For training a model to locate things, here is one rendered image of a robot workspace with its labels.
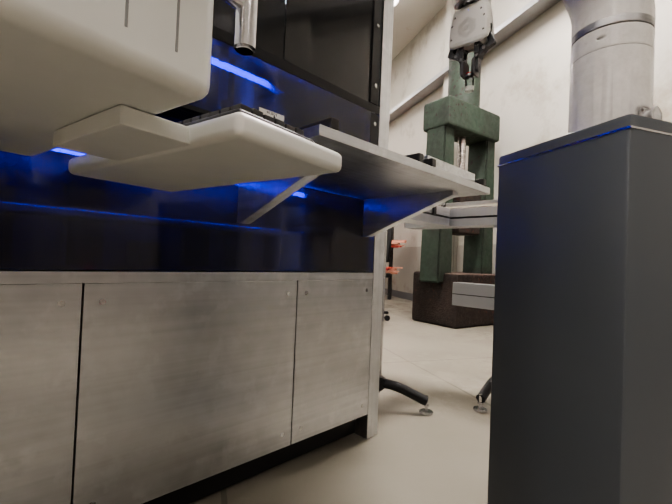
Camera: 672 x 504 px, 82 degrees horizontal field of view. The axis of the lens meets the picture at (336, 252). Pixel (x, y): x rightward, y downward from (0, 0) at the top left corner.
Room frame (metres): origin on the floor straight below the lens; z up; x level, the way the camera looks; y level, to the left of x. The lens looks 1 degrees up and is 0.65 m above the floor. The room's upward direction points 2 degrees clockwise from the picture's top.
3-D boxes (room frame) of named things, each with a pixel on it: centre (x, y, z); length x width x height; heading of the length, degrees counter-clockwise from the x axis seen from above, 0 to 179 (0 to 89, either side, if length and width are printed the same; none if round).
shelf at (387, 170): (1.08, -0.04, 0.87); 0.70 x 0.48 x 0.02; 135
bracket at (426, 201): (1.25, -0.22, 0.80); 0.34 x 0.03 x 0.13; 45
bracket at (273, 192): (0.90, 0.13, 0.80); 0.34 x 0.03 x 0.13; 45
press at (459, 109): (4.30, -1.35, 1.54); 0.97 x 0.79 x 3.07; 108
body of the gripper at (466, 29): (0.97, -0.32, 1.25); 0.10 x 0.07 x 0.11; 46
